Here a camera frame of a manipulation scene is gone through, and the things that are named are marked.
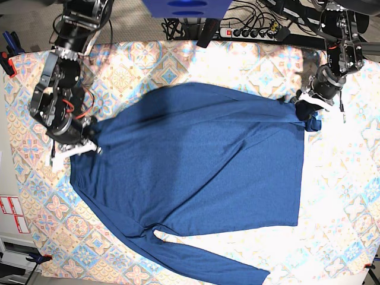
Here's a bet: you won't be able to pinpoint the blue box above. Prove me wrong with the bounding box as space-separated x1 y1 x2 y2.
142 0 232 19

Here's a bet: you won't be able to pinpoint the blue long-sleeve shirt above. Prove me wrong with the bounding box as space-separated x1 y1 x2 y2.
70 83 321 284

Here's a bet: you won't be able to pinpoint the red white labels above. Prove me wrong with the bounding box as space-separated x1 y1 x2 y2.
1 195 30 234

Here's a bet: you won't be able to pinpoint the black orange corner clamp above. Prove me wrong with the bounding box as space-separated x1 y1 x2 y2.
26 253 52 265

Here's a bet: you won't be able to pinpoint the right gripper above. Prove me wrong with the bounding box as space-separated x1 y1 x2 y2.
46 116 103 172

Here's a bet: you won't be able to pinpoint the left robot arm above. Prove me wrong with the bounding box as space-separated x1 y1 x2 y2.
293 1 379 121

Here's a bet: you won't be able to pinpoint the blue clamp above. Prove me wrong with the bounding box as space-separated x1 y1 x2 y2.
2 31 25 56

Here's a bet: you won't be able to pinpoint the patterned tablecloth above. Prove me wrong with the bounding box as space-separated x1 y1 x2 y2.
1 41 379 284

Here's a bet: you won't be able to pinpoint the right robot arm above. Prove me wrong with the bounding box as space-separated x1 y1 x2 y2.
28 1 113 172

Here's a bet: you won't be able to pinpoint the right corner clamp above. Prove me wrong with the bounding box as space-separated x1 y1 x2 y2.
364 257 380 270

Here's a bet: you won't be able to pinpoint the white power strip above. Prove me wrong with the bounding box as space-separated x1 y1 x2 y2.
219 27 276 40

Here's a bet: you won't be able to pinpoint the red black clamp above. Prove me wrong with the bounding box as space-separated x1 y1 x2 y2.
1 52 17 78

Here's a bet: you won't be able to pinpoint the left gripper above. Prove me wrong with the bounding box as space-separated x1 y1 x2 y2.
290 65 346 121

